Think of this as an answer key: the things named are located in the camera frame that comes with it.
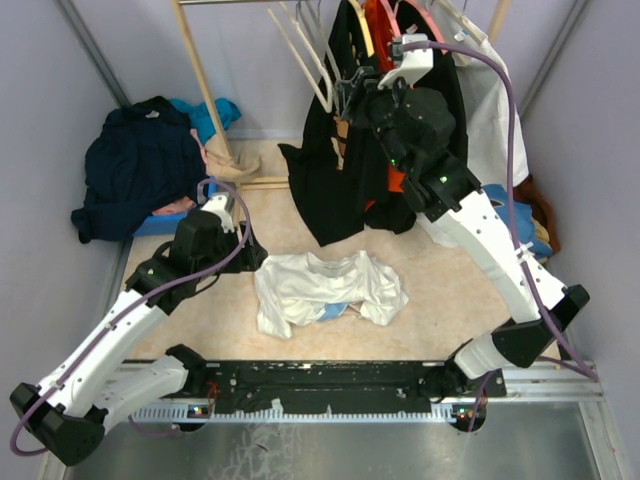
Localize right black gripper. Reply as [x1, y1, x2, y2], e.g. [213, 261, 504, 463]
[335, 67, 413, 174]

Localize white t shirt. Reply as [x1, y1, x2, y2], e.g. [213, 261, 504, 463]
[254, 250, 409, 339]

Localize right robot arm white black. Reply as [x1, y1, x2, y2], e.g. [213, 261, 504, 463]
[334, 67, 590, 396]

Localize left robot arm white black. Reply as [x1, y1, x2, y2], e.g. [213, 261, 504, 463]
[9, 209, 267, 466]

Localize beige hanger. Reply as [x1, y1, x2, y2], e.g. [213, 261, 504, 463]
[267, 1, 324, 101]

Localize black printed hanging shirt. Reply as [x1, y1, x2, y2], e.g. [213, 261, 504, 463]
[277, 0, 386, 248]

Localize orange hanging shirt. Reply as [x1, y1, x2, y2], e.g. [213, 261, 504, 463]
[364, 0, 415, 217]

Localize white hanging shirt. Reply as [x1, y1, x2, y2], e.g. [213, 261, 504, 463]
[416, 2, 529, 247]

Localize pink garment in basket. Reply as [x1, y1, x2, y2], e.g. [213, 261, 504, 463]
[152, 196, 197, 216]

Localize blue plastic basket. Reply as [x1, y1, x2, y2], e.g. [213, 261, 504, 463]
[126, 184, 217, 237]

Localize beige garment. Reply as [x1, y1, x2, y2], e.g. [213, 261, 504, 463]
[204, 134, 263, 184]

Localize teal garment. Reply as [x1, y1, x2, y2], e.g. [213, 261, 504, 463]
[170, 98, 242, 144]

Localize navy blue garment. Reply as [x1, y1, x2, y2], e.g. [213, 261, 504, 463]
[71, 96, 206, 244]

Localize wooden clothes rack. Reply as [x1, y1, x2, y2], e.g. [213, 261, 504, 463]
[170, 0, 512, 201]

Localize brown garment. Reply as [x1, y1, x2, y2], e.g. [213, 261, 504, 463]
[514, 174, 561, 257]

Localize blue yellow printed garment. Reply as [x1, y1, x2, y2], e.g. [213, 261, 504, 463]
[483, 184, 553, 263]

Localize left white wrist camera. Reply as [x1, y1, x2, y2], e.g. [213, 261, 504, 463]
[201, 193, 235, 233]

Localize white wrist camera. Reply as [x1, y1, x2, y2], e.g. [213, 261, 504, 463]
[377, 34, 434, 90]
[201, 193, 235, 233]

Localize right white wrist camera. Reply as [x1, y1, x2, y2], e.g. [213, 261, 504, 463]
[377, 34, 434, 90]

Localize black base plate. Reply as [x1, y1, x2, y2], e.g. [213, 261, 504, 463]
[164, 360, 482, 414]

